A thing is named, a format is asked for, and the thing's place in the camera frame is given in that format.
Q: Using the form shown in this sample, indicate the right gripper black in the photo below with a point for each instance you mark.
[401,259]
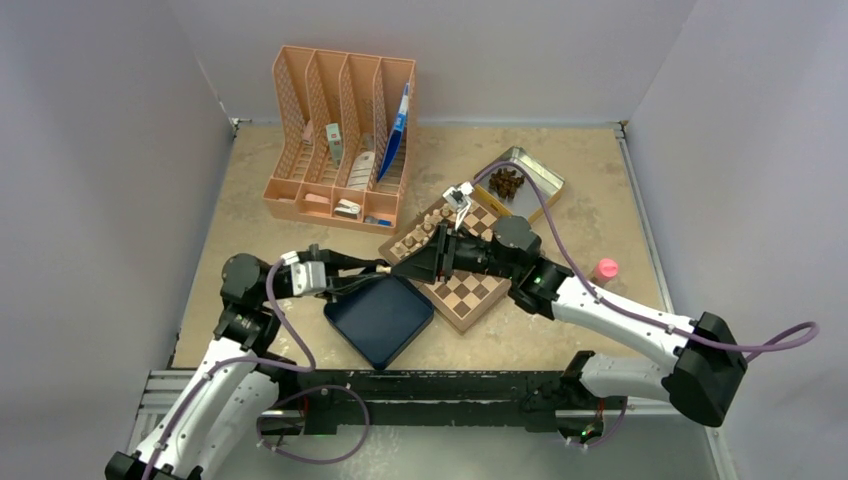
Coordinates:
[422,265]

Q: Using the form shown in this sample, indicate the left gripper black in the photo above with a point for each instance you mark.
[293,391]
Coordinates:
[335,262]

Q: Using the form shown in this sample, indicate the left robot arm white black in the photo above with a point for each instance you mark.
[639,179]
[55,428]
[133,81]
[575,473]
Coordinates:
[254,355]

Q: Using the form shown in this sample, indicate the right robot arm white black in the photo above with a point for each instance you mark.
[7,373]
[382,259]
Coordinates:
[690,363]

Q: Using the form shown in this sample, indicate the wooden chess board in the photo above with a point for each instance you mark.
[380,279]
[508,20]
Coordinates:
[465,297]

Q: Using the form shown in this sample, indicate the pile of dark chess pieces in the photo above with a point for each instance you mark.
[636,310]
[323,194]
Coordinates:
[505,183]

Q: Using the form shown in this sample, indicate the dark blue tray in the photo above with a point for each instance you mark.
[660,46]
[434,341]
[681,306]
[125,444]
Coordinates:
[382,319]

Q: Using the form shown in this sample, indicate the white stapler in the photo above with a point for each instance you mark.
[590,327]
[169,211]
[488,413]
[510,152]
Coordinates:
[347,209]

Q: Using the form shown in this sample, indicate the pink eraser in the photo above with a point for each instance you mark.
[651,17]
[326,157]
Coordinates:
[316,198]

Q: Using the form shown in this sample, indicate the white labelled tube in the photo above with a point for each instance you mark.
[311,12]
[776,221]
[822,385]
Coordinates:
[361,170]

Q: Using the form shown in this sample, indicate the yellow metal tin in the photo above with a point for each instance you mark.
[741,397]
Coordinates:
[543,186]

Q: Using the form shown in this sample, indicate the blue folder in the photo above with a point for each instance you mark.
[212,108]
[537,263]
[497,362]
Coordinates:
[396,133]

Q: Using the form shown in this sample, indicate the green white small box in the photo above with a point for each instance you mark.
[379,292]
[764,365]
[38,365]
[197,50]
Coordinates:
[335,143]

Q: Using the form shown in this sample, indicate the pink plastic desk organizer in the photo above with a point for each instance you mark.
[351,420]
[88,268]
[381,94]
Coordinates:
[361,93]

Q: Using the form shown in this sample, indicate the pink capped small bottle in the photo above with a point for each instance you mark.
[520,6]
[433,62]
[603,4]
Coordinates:
[605,271]

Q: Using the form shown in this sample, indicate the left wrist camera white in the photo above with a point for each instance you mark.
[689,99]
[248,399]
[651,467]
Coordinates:
[308,276]

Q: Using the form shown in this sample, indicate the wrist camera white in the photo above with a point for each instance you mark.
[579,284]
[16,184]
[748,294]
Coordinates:
[458,198]
[308,276]

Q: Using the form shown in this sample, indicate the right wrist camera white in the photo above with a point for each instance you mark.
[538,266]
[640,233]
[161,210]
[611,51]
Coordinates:
[458,198]

